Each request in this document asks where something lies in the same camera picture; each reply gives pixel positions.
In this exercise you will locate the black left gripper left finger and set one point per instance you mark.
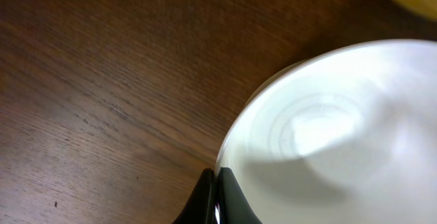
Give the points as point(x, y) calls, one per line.
point(199, 208)

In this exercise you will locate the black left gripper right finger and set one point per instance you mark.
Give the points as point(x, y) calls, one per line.
point(232, 206)

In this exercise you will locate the white bowl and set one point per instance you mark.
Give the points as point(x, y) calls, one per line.
point(345, 137)

